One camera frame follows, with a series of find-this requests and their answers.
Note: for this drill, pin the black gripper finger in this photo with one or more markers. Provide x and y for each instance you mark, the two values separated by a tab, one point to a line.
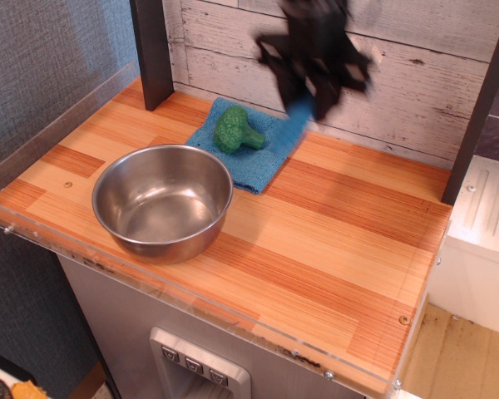
292	89
326	96

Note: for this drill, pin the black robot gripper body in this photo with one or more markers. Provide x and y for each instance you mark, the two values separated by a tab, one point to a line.
316	46

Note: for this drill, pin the blue handled metal fork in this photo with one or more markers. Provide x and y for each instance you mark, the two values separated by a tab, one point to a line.
290	130

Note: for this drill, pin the green toy broccoli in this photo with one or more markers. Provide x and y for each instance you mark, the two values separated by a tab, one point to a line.
232	130

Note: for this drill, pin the blue folded cloth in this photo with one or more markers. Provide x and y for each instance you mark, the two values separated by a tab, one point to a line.
251	169

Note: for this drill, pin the stainless steel bowl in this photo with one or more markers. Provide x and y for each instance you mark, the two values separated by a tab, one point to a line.
164	204

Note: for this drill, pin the white toy sink unit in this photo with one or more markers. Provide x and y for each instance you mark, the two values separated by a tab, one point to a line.
465	280

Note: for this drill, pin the grey toy fridge cabinet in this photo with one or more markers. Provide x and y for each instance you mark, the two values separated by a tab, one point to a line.
122	318

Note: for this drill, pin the silver dispenser button panel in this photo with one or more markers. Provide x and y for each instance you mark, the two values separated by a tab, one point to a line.
197	367

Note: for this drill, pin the clear acrylic table guard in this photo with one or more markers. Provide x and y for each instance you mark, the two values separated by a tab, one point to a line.
327	267

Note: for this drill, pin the orange object bottom left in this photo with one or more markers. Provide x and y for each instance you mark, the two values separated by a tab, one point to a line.
27	390

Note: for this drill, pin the dark right shelf post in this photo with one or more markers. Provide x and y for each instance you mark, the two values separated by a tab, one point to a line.
474	129

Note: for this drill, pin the dark shelf post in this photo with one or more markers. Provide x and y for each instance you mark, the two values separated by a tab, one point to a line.
152	47
474	129

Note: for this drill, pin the dark left shelf post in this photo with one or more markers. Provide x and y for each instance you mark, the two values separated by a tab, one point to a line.
152	47

